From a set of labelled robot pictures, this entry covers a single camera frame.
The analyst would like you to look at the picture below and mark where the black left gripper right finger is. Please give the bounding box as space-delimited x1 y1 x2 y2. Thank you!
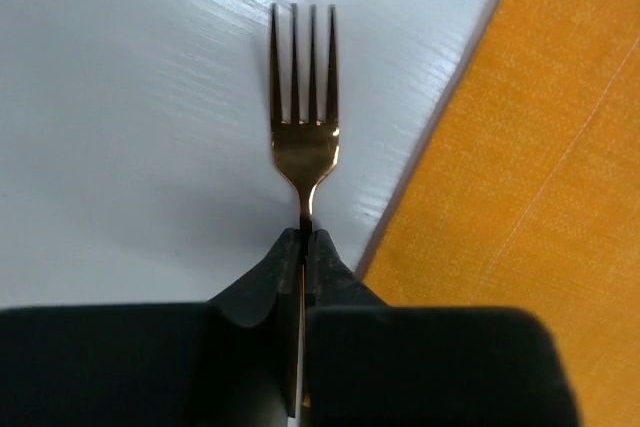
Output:
305 230 582 426

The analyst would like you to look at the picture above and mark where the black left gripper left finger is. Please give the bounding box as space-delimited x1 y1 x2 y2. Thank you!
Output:
1 228 302 426

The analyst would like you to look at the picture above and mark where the orange Mickey Mouse placemat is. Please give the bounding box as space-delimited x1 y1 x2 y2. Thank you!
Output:
366 0 639 426

